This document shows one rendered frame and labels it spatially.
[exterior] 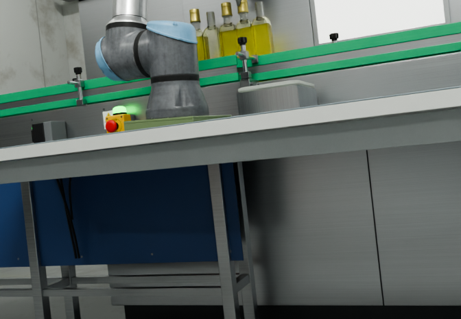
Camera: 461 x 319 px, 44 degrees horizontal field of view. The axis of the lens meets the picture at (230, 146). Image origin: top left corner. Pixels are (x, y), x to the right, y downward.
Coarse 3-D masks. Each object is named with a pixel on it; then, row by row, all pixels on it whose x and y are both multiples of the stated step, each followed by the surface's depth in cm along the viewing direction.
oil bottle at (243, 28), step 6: (240, 24) 185; (246, 24) 184; (240, 30) 184; (246, 30) 184; (240, 36) 185; (246, 36) 184; (252, 42) 184; (240, 48) 185; (246, 48) 184; (252, 48) 184; (252, 54) 184
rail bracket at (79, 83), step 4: (76, 68) 192; (80, 68) 192; (76, 72) 192; (80, 72) 193; (76, 76) 193; (80, 76) 193; (76, 80) 192; (80, 80) 192; (76, 84) 191; (80, 84) 192; (84, 84) 194; (80, 88) 192; (80, 92) 192; (80, 96) 192; (76, 100) 192; (80, 100) 192; (84, 100) 193; (80, 104) 192; (84, 104) 193
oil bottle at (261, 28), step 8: (264, 16) 183; (256, 24) 182; (264, 24) 181; (256, 32) 182; (264, 32) 181; (256, 40) 182; (264, 40) 181; (272, 40) 185; (256, 48) 182; (264, 48) 181; (272, 48) 184; (264, 80) 182
